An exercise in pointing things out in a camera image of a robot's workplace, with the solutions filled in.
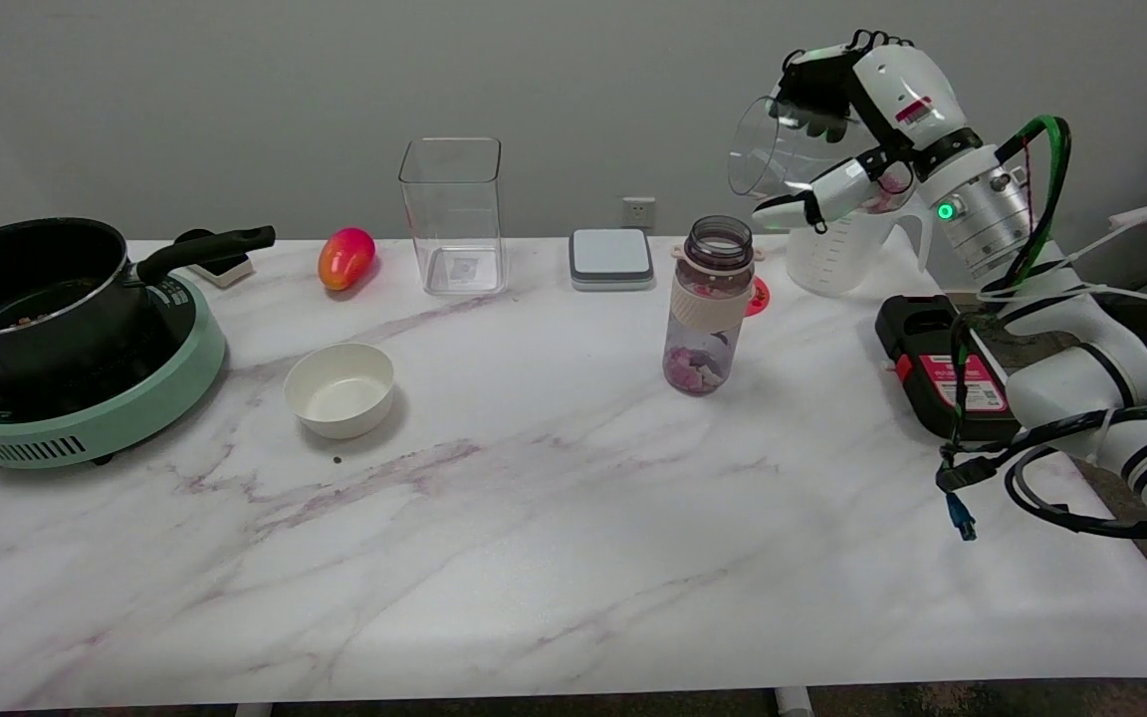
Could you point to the white bowl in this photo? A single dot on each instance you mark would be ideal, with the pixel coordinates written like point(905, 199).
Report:
point(340, 393)

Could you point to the red bottle lid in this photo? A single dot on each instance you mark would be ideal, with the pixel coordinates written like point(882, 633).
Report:
point(759, 297)

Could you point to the clear water bottle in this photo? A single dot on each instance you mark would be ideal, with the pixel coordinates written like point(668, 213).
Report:
point(708, 299)

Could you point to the green induction cooker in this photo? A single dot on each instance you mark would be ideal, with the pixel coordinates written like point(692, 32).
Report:
point(125, 408)

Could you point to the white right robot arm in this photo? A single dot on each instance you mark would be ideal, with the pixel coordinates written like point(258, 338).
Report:
point(1061, 329)

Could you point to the large clear measuring jug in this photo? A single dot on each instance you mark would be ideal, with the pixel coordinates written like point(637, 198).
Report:
point(847, 259)

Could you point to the small clear measuring cup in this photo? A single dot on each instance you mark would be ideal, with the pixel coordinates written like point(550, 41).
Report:
point(783, 159)

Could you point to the small black white object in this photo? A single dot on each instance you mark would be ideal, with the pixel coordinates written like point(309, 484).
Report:
point(220, 269)

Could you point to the black device with red label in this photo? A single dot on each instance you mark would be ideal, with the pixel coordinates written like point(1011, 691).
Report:
point(917, 339)

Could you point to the red orange mango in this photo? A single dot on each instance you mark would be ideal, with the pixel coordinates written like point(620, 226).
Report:
point(345, 257)

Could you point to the white wall outlet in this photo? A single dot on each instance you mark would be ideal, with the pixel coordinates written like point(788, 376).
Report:
point(638, 211)

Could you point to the pink white candy pieces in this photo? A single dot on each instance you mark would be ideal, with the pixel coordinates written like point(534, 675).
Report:
point(693, 370)

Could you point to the white grey kitchen scale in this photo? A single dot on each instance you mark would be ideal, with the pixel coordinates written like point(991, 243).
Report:
point(611, 257)

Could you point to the clear square tall container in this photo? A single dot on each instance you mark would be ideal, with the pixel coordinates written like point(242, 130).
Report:
point(454, 219)

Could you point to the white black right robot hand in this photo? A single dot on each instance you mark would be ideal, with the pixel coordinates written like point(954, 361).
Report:
point(907, 95)

